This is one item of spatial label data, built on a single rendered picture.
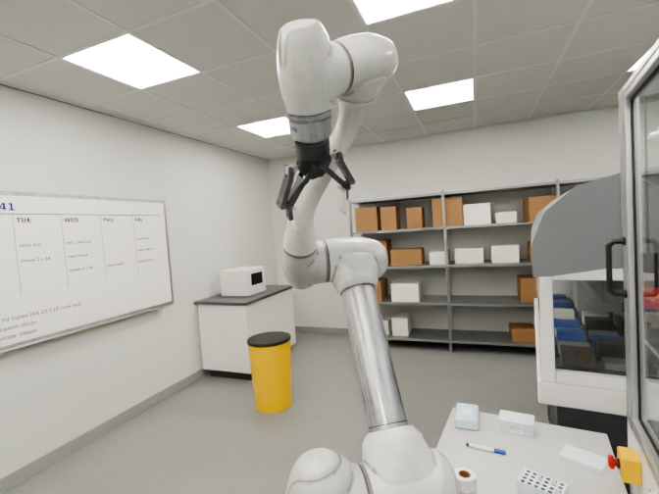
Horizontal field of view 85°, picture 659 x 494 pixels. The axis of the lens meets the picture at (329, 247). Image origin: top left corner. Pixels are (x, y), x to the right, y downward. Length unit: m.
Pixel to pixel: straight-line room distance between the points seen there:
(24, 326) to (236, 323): 1.85
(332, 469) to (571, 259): 1.30
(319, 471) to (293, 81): 0.78
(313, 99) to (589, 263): 1.38
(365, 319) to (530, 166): 4.39
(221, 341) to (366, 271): 3.48
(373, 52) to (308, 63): 0.16
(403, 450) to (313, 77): 0.80
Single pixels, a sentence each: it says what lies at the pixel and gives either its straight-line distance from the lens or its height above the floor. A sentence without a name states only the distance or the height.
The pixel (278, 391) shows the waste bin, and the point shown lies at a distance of 3.56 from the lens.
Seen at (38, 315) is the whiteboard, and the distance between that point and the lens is 3.48.
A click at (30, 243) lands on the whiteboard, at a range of 3.45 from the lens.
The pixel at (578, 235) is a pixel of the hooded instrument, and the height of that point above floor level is 1.54.
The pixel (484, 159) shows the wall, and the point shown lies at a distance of 5.20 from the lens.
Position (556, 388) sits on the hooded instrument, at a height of 0.88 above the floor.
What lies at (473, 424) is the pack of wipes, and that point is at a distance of 1.76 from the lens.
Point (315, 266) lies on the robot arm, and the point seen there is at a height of 1.53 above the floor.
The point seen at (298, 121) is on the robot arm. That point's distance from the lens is 0.75.
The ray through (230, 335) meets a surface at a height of 0.52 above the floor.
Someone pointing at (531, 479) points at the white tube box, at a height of 0.79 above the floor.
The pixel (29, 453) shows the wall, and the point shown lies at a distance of 3.70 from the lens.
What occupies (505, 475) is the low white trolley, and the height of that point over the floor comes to 0.76.
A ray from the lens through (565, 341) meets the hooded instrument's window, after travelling 1.89.
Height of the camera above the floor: 1.63
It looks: 3 degrees down
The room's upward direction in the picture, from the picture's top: 4 degrees counter-clockwise
